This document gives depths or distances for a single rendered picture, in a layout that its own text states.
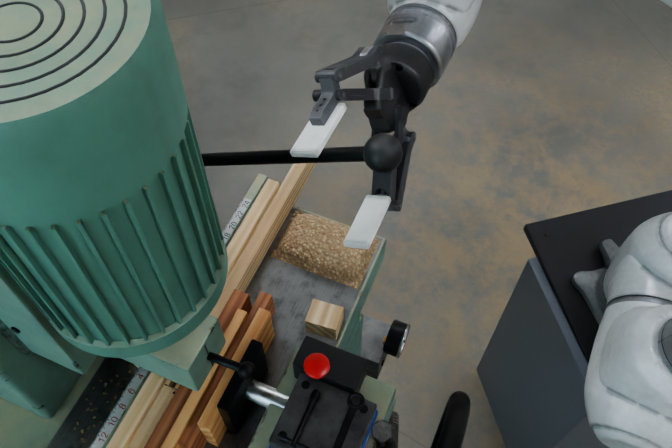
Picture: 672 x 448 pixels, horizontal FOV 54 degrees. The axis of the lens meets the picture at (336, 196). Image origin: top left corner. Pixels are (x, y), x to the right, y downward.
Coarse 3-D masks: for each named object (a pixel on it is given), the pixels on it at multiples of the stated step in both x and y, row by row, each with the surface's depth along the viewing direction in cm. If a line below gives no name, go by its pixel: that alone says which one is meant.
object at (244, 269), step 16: (288, 176) 101; (304, 176) 104; (288, 192) 100; (272, 208) 98; (288, 208) 101; (272, 224) 96; (256, 240) 95; (272, 240) 99; (240, 256) 93; (256, 256) 94; (240, 272) 92; (224, 288) 90; (240, 288) 92; (224, 304) 89; (160, 416) 80; (144, 432) 79
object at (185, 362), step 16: (208, 320) 75; (192, 336) 74; (208, 336) 74; (160, 352) 73; (176, 352) 73; (192, 352) 73; (208, 352) 76; (144, 368) 79; (160, 368) 76; (176, 368) 73; (192, 368) 73; (208, 368) 78; (192, 384) 75
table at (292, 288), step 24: (288, 216) 102; (384, 240) 99; (264, 264) 97; (288, 264) 97; (264, 288) 95; (288, 288) 95; (312, 288) 95; (336, 288) 95; (360, 288) 95; (288, 312) 92; (288, 336) 90; (312, 336) 90; (288, 360) 88; (264, 408) 85; (240, 432) 83
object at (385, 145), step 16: (368, 144) 57; (384, 144) 56; (400, 144) 57; (208, 160) 69; (224, 160) 68; (240, 160) 67; (256, 160) 66; (272, 160) 64; (288, 160) 63; (304, 160) 62; (320, 160) 61; (336, 160) 60; (352, 160) 59; (368, 160) 57; (384, 160) 56; (400, 160) 57
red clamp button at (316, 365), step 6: (312, 354) 76; (318, 354) 76; (306, 360) 76; (312, 360) 75; (318, 360) 75; (324, 360) 75; (306, 366) 75; (312, 366) 75; (318, 366) 75; (324, 366) 75; (306, 372) 75; (312, 372) 75; (318, 372) 75; (324, 372) 75; (312, 378) 75; (318, 378) 75
